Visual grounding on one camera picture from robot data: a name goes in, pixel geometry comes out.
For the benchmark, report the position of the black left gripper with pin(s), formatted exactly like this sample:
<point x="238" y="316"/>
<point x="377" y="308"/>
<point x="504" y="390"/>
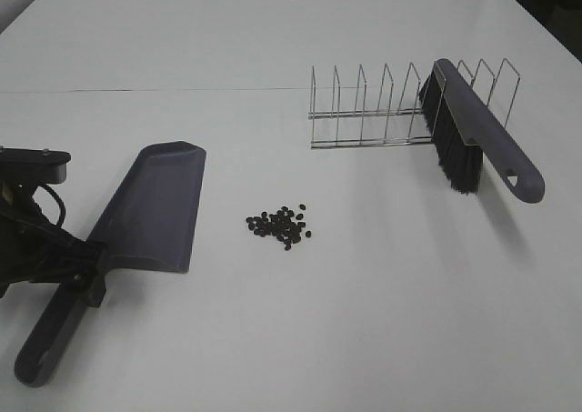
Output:
<point x="37" y="250"/>

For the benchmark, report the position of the grey plastic dustpan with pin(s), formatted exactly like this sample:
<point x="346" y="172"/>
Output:
<point x="148" y="224"/>

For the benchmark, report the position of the pile of coffee beans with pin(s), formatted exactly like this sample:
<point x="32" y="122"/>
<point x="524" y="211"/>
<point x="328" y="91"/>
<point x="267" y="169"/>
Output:
<point x="286" y="225"/>

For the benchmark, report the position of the grey hand brush black bristles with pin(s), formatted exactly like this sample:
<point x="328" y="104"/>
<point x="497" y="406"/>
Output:
<point x="464" y="132"/>

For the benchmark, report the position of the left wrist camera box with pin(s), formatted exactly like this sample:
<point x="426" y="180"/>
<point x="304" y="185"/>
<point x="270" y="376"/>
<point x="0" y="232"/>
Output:
<point x="34" y="167"/>

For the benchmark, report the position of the metal wire rack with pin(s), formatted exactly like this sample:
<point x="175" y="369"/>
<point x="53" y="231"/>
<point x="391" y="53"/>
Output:
<point x="386" y="109"/>

